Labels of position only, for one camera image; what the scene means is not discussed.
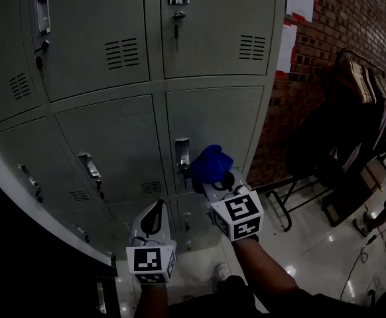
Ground person's left forearm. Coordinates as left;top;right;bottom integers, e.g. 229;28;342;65
136;282;169;318

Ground person's white shoe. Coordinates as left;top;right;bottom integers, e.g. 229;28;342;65
214;262;231;283

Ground black metal clothes rack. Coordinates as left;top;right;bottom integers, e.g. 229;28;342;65
267;47;386;233

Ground blue cloth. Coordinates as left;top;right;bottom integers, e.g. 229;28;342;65
190;144;235;184

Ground grey metal locker cabinet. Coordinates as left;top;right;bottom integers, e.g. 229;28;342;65
0;0;289;254

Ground row of wooden hangers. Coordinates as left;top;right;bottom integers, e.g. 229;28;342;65
340;58;386;105

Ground person's dark clothing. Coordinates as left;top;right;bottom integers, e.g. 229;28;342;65
166;274;386;318

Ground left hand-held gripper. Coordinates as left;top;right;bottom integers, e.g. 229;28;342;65
125;199;178;285

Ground person's right forearm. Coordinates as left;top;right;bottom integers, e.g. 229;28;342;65
232;235;300;297

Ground dark hanging garments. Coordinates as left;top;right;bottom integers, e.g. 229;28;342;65
285;74;386;188

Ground black floor cable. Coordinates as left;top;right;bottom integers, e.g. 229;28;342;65
340;220;386;301

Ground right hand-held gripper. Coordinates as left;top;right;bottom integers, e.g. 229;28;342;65
192;168;265;242

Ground grey metal locker door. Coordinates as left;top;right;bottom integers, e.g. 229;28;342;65
165;86;265;195

